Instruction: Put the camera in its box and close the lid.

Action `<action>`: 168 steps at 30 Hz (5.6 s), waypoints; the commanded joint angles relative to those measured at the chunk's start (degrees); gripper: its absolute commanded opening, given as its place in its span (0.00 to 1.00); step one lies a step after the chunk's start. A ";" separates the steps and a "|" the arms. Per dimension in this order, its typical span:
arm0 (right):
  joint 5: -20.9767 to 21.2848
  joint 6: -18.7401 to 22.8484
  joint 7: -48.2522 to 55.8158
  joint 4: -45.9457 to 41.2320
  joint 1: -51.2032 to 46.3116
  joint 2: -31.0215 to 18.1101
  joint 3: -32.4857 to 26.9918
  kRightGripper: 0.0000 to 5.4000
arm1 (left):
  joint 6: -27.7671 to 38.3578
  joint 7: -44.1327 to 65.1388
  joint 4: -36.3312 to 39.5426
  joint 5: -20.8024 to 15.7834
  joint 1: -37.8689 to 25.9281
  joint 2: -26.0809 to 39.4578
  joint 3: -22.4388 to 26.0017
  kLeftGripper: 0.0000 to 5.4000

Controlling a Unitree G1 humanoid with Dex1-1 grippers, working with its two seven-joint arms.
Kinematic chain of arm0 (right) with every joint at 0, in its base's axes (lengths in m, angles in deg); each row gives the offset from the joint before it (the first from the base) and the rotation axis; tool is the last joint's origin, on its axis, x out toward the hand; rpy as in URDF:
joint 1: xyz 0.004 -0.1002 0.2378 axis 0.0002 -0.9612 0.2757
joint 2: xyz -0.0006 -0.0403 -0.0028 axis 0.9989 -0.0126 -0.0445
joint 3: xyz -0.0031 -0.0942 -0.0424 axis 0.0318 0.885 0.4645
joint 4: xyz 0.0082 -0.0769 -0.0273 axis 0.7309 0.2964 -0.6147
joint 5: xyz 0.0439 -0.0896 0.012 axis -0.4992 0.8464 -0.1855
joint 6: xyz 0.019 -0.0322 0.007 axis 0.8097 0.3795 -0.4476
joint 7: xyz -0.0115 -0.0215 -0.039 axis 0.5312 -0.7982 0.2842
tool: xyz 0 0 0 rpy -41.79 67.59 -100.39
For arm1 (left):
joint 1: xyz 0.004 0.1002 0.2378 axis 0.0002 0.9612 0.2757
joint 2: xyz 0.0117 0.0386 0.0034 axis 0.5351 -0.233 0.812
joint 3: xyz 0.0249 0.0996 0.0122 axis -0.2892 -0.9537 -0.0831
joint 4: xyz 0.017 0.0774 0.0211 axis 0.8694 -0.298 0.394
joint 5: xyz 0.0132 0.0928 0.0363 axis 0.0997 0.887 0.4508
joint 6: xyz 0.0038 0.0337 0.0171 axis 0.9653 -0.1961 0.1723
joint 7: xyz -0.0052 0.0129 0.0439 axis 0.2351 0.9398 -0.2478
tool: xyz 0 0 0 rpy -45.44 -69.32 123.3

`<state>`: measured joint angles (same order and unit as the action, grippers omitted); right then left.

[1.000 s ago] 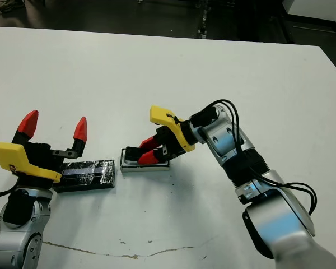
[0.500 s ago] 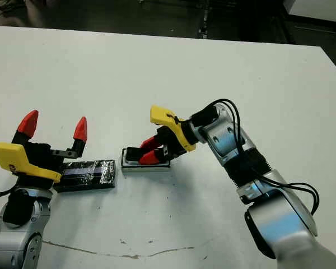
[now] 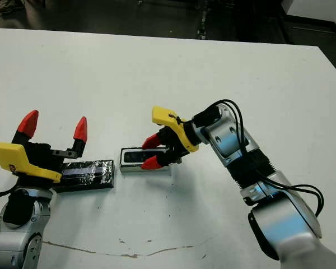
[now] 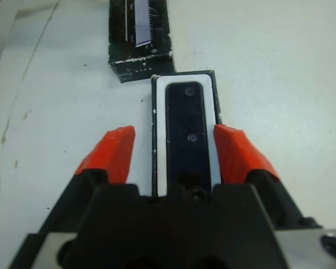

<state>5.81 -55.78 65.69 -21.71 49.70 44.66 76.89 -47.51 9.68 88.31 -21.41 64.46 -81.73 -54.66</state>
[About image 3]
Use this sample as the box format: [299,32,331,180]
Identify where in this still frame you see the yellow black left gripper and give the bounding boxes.
[0,109,88,187]

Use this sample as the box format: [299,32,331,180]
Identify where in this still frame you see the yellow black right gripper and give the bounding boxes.
[141,105,200,171]

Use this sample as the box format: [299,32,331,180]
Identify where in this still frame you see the slim black camera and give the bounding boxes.
[124,150,148,164]

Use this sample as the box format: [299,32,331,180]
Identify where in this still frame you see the black camera box lid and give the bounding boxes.
[55,159,115,193]

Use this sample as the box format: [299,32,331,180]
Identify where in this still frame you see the metal pole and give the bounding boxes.
[197,0,210,40]

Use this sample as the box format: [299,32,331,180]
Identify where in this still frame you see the camera box base white inlay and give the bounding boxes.
[120,147,171,176]

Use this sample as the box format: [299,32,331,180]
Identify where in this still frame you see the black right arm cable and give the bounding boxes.
[212,99,325,217]

